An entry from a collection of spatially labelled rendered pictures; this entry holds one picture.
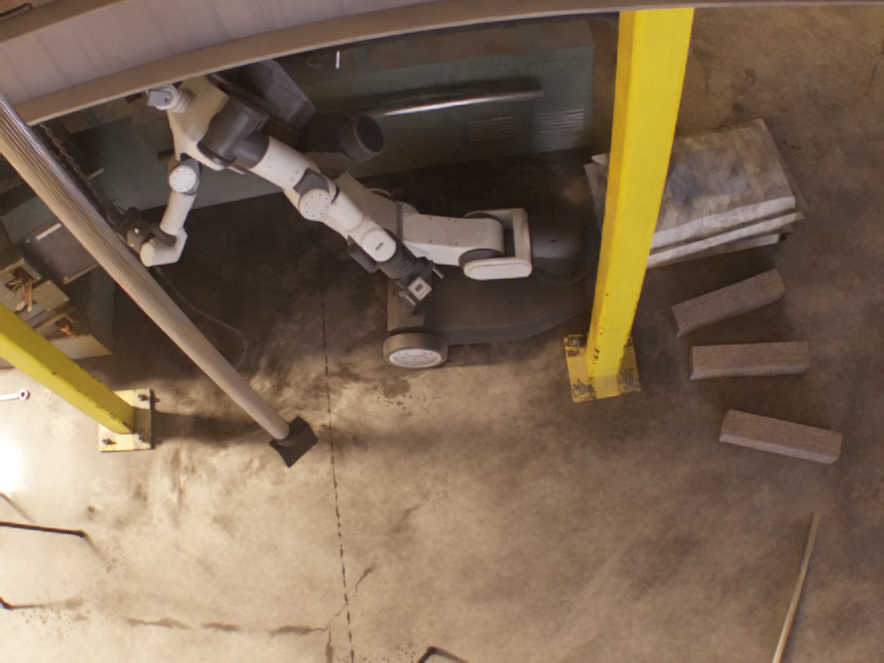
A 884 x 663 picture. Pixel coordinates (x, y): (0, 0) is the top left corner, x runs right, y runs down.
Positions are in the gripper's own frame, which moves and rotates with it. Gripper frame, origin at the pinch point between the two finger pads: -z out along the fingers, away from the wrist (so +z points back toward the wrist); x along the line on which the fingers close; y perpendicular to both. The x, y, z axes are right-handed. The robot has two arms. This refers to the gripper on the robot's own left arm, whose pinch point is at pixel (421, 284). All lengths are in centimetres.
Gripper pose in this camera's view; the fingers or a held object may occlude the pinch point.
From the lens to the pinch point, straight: 228.1
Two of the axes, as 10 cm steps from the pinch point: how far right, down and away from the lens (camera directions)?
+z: -5.1, -4.7, -7.2
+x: -7.1, 7.0, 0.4
